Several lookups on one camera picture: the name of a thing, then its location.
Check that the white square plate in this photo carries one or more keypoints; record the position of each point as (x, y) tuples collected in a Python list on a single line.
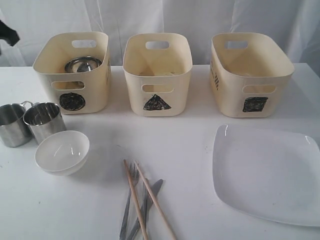
[(269, 174)]

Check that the cream bin with square mark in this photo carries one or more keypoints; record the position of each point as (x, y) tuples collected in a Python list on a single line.
[(248, 73)]

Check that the stainless steel bowl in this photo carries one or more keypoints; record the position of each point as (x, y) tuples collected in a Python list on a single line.
[(80, 65)]

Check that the steel knife narrow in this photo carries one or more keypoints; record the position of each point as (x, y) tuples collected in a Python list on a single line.
[(144, 205)]

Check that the steel knife pointed blade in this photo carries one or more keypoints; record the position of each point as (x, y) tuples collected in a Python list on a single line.
[(149, 202)]

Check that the wooden chopstick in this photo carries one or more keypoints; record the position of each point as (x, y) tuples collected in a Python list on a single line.
[(155, 202), (135, 199)]

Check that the cream bin with triangle mark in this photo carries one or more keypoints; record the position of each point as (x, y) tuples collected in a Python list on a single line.
[(157, 69)]

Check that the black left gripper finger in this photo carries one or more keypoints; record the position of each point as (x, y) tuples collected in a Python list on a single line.
[(8, 34)]

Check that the white ceramic bowl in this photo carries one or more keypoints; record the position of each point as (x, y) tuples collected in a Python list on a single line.
[(63, 153)]

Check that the steel fork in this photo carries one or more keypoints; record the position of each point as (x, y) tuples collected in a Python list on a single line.
[(126, 212)]

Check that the cream bin with circle mark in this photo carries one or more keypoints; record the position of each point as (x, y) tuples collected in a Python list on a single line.
[(75, 92)]

